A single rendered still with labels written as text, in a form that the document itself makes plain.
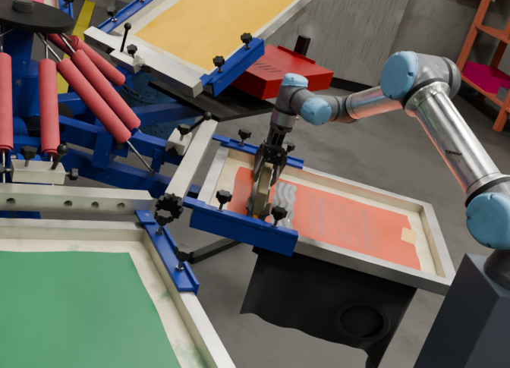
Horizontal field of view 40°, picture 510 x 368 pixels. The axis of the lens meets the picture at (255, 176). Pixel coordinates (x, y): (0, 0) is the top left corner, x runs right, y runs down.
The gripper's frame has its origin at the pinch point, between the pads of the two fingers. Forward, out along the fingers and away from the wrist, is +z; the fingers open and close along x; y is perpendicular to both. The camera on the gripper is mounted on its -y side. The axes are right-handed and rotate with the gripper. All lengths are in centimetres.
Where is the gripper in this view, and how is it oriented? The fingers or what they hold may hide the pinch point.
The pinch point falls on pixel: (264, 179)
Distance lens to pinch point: 221.8
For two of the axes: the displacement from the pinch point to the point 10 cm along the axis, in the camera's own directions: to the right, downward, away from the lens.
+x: 9.6, 2.8, 0.2
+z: -2.7, 8.8, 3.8
